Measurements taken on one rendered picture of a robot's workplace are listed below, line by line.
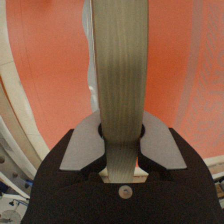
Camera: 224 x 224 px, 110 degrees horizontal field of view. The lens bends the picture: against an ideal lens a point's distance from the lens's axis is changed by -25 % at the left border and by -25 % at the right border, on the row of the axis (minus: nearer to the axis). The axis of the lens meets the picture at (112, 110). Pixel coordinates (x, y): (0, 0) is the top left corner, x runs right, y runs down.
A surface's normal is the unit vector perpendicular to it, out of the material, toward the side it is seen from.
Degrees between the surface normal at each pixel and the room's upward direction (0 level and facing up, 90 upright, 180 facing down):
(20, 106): 0
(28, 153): 90
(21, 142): 90
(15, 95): 0
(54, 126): 0
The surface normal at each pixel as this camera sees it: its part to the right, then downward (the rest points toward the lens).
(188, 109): -0.04, 0.48
